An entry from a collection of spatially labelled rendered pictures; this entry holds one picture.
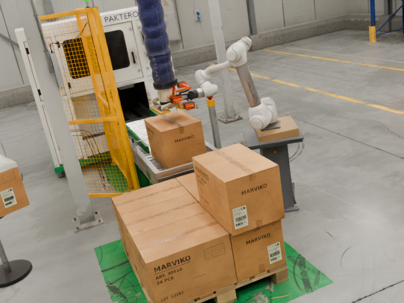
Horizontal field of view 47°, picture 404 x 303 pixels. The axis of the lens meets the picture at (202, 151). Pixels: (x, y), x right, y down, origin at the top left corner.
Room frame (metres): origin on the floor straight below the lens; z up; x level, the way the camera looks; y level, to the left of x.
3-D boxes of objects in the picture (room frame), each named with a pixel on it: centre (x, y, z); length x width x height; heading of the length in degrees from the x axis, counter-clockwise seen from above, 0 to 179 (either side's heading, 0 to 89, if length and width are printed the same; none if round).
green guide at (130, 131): (5.41, 0.84, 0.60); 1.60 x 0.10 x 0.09; 18
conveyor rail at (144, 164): (5.06, 0.79, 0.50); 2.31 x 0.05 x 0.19; 18
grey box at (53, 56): (4.47, 1.22, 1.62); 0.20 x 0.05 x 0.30; 18
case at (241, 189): (3.06, -0.20, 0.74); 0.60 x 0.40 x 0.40; 19
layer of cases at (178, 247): (3.30, 0.19, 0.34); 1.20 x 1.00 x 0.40; 18
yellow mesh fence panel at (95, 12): (4.78, 1.11, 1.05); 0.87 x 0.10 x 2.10; 70
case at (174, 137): (4.39, 0.24, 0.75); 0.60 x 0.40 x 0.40; 19
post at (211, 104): (4.74, -0.18, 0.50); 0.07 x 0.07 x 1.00; 18
